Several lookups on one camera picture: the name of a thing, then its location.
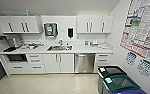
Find green recycling bins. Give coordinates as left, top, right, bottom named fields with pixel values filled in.
left=97, top=65, right=127, bottom=94

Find small green wall poster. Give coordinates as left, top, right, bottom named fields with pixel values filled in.
left=136, top=58, right=150, bottom=78

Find white single drawer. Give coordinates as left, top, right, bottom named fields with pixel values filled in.
left=6, top=63, right=29, bottom=75

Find white plate stack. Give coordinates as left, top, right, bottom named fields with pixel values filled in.
left=90, top=40, right=101, bottom=46

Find green lidded trash bin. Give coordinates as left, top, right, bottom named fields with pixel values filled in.
left=104, top=74, right=142, bottom=94

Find chrome faucet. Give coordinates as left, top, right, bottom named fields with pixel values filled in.
left=58, top=39, right=64, bottom=47

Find small blue wall poster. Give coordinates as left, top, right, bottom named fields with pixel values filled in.
left=125, top=50, right=138, bottom=67

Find stainless steel dishwasher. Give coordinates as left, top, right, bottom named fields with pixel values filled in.
left=74, top=53, right=96, bottom=74

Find clear bottle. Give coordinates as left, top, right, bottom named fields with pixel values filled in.
left=24, top=9, right=30, bottom=17

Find black built-in microwave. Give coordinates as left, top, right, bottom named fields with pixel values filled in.
left=5, top=53, right=28, bottom=64

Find steel paper towel dispenser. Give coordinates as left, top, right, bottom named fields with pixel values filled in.
left=43, top=22, right=59, bottom=38

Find white drawer stack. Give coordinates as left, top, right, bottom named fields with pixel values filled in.
left=95, top=52, right=113, bottom=73
left=26, top=53, right=46, bottom=75

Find large printed wall chart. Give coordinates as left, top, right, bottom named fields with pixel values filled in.
left=120, top=0, right=150, bottom=61

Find blue lidded trash bin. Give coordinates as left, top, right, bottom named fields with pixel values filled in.
left=124, top=87, right=147, bottom=94

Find black soap dispenser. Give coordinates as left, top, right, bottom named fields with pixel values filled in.
left=67, top=27, right=74, bottom=39

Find small dish soap bottle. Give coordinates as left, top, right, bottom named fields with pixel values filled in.
left=85, top=40, right=91, bottom=46

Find stainless steel sink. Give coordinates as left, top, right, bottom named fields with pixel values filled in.
left=46, top=45, right=73, bottom=52

